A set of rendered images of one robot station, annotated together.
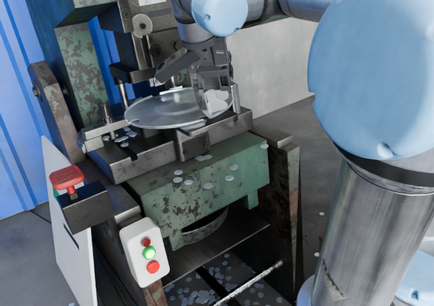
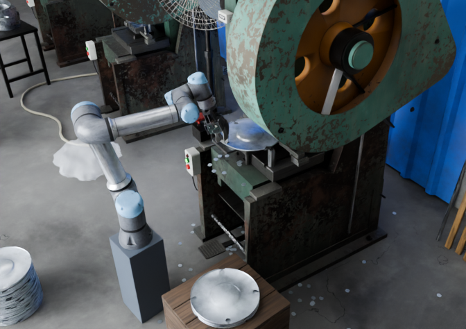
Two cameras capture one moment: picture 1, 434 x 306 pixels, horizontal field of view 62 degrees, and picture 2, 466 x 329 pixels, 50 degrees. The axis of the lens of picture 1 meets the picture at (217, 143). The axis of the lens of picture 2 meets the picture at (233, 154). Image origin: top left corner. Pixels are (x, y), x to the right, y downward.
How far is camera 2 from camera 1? 229 cm
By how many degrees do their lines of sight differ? 76
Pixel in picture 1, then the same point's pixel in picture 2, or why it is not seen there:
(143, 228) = (191, 152)
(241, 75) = not seen: outside the picture
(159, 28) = not seen: hidden behind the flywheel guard
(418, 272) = (125, 200)
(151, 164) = not seen: hidden behind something
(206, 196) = (228, 177)
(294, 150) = (247, 202)
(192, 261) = (236, 205)
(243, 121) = (268, 173)
